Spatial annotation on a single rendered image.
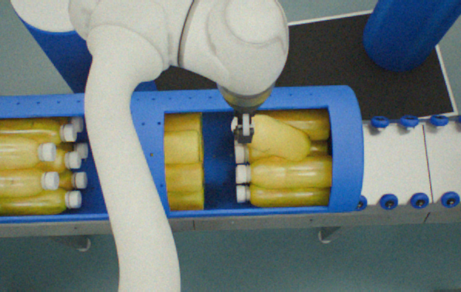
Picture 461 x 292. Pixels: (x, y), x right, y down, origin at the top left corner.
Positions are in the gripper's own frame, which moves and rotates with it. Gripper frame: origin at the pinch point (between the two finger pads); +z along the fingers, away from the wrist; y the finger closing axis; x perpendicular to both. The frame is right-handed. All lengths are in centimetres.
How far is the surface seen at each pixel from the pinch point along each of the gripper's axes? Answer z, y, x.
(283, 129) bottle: 7.7, 0.5, -8.4
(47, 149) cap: 14.5, -0.1, 40.7
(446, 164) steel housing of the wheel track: 39, -1, -53
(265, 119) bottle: 4.1, 1.6, -4.5
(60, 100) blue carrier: 12.8, 10.0, 37.9
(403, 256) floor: 132, -17, -67
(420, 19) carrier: 74, 58, -65
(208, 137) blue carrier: 34.5, 7.2, 7.3
